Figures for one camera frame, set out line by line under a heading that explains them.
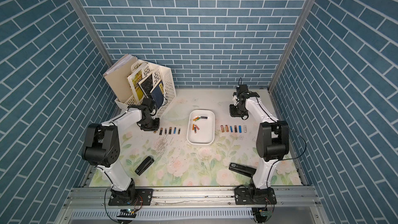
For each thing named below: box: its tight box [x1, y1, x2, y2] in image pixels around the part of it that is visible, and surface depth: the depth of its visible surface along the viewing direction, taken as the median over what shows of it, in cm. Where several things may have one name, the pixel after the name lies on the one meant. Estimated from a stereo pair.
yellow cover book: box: [126, 70, 146, 104], surface depth 97 cm
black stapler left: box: [134, 156, 155, 176], surface depth 82 cm
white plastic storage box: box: [186, 108, 216, 146], surface depth 101 cm
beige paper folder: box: [102, 53, 138, 103], surface depth 95 cm
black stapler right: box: [228, 162, 257, 177], surface depth 81 cm
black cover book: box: [137, 73, 154, 97], surface depth 100 cm
